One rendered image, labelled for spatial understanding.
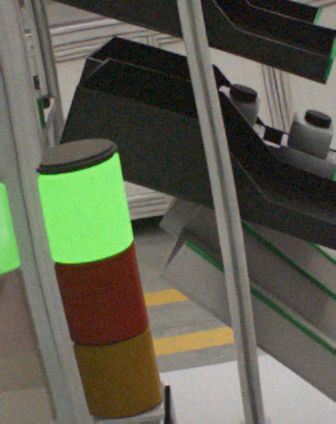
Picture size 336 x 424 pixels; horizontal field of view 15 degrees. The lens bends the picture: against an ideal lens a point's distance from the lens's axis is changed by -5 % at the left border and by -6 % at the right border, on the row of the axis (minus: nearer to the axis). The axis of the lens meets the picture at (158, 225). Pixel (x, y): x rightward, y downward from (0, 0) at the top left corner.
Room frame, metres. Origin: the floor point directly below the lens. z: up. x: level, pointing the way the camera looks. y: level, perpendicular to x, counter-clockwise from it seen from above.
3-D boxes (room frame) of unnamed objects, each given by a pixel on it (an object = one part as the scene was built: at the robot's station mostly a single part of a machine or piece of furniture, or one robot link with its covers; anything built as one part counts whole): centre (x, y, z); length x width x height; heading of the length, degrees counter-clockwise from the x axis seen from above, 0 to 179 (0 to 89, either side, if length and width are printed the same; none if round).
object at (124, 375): (0.70, 0.04, 1.28); 0.05 x 0.05 x 0.05
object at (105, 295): (0.70, 0.04, 1.33); 0.05 x 0.05 x 0.05
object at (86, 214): (0.70, 0.04, 1.38); 0.05 x 0.05 x 0.05
